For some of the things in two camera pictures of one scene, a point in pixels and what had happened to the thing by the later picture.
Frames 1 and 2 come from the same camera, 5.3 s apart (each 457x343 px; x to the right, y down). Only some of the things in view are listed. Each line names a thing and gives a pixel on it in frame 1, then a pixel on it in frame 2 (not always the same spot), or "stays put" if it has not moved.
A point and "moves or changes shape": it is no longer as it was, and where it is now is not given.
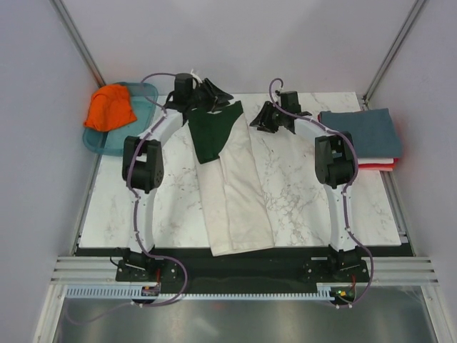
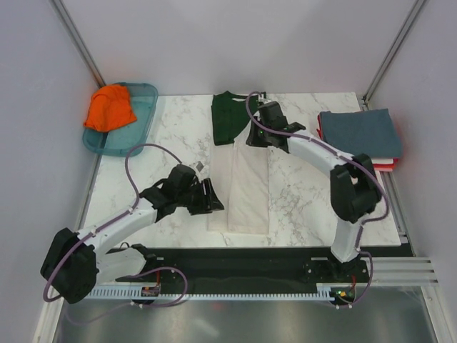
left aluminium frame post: [76, 40] stays put
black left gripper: [220, 103] -> [208, 203]
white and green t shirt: [236, 211] moves or changes shape
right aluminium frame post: [415, 10] stays put
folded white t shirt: [375, 161] stays put
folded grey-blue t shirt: [372, 130] stays put
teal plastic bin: [144, 99] stays put
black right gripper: [264, 125] -> [253, 140]
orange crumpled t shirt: [110, 107] stays put
